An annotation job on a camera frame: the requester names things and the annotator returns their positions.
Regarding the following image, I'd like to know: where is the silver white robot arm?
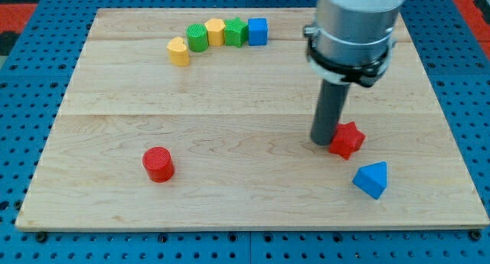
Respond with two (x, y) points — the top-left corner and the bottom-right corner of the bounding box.
(303, 0), (404, 87)

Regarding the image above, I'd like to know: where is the light wooden board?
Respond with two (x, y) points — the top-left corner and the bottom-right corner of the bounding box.
(15, 8), (489, 232)

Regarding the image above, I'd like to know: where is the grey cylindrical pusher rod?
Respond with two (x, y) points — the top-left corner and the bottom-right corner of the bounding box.
(310, 80), (350, 146)

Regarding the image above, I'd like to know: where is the red cylinder block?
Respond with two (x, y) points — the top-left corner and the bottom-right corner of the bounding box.
(142, 147), (175, 183)

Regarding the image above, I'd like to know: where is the green star block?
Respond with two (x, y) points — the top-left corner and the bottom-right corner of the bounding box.
(224, 18), (248, 47)

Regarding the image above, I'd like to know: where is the yellow heart block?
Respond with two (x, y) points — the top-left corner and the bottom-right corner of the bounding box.
(166, 37), (190, 67)

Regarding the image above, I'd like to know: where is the blue cube block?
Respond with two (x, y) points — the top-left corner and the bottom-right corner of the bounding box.
(248, 18), (268, 46)

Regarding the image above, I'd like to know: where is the red star block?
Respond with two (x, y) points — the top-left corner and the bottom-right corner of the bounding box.
(328, 122), (366, 160)

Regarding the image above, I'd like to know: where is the yellow hexagon block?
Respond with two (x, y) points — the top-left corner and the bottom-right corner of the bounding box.
(204, 18), (226, 47)

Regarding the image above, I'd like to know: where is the green cylinder block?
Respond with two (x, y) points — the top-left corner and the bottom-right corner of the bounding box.
(186, 24), (208, 52)

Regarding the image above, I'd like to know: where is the blue triangle block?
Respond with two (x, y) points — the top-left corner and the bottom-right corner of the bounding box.
(352, 161), (387, 200)

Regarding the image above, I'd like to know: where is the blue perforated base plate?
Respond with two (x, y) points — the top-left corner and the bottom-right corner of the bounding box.
(1, 0), (489, 263)

